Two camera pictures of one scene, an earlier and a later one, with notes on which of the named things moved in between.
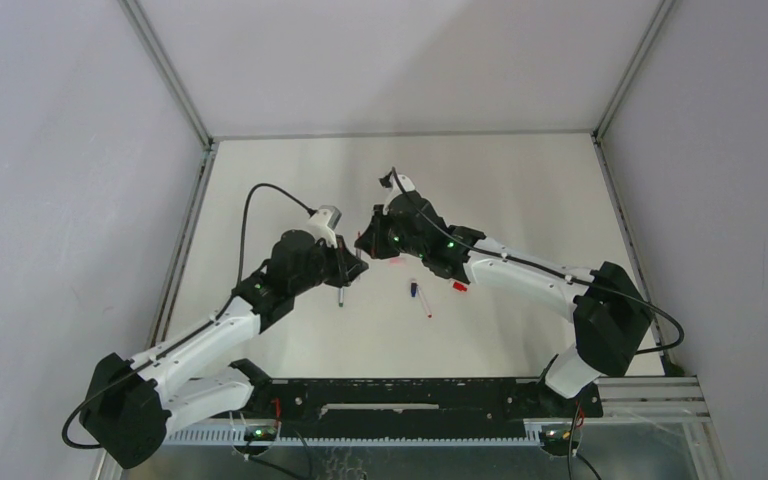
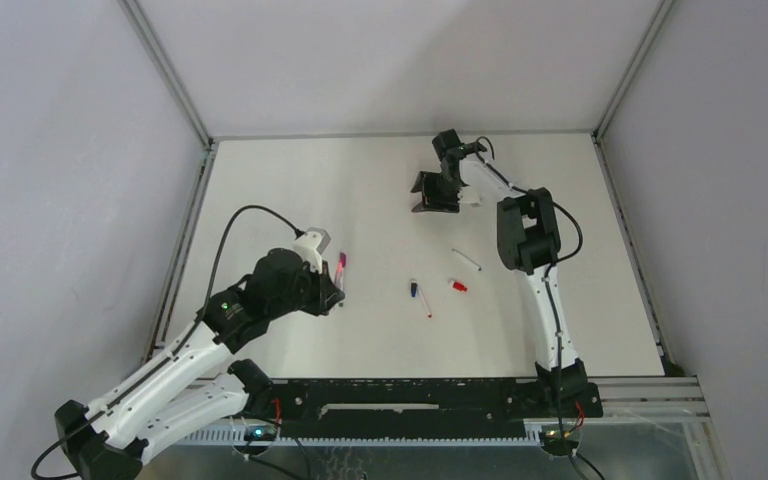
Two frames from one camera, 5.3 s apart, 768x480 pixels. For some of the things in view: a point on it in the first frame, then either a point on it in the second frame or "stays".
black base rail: x=419 y=401 stays
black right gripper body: x=386 y=240 to x=450 y=191
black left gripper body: x=345 y=266 to x=321 y=290
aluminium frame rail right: x=635 y=239 stays
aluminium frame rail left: x=192 y=111 stays
